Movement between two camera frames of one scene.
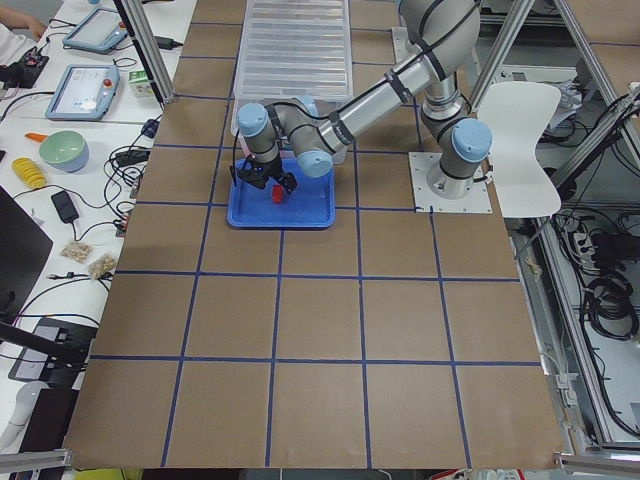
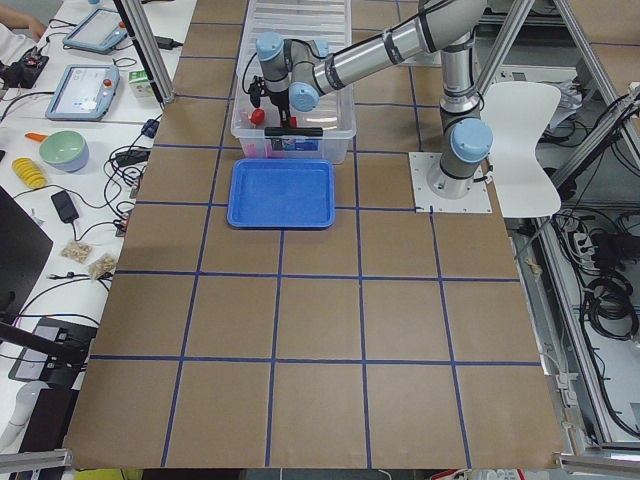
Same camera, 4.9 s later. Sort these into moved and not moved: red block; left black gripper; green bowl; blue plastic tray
Moved: red block; left black gripper
Not moved: blue plastic tray; green bowl
